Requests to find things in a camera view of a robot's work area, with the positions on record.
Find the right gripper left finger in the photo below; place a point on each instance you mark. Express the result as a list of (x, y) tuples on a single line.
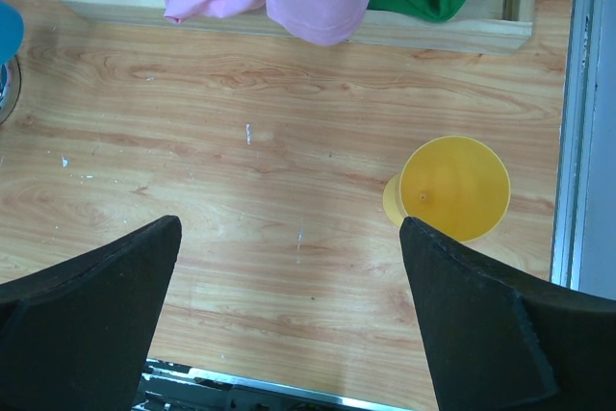
[(75, 336)]

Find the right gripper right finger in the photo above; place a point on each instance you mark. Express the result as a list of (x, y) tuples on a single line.
[(497, 338)]

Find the orange wine glass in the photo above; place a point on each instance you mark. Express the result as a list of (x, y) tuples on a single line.
[(456, 184)]

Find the chrome wine glass rack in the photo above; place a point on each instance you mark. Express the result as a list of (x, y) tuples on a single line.
[(10, 87)]

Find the blue wine glass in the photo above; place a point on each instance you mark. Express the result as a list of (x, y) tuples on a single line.
[(11, 31)]

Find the wooden clothes rack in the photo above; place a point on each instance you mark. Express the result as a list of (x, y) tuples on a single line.
[(289, 21)]

